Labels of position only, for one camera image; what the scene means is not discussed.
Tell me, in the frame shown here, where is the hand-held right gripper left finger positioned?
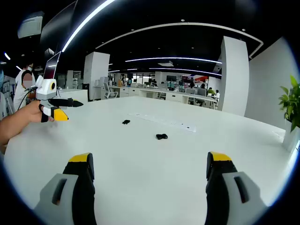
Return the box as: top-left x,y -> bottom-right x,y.
34,152 -> 97,225

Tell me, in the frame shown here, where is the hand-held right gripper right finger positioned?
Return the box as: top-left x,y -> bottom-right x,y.
205,151 -> 269,225

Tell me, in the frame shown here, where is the person's left hand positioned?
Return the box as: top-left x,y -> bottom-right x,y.
22,100 -> 56,123

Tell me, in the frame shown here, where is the white counter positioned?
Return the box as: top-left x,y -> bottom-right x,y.
57,88 -> 89,104

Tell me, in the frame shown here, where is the black tall box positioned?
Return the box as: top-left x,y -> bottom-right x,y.
82,83 -> 90,101

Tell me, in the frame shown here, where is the computer monitor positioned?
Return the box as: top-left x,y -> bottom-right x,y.
43,51 -> 62,79

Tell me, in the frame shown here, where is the white office chair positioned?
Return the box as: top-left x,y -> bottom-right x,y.
103,82 -> 119,99

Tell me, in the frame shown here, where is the long ceiling light strip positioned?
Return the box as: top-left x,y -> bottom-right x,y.
61,0 -> 117,53

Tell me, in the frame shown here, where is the white plant pot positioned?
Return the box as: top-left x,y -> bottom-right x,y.
282,126 -> 300,153

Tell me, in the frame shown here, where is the white power strip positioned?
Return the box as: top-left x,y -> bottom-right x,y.
127,112 -> 197,133

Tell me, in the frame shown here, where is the row of white office desks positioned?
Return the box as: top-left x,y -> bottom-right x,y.
109,85 -> 218,110

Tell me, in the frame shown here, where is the green potted plant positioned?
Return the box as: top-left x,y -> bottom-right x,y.
278,74 -> 300,133

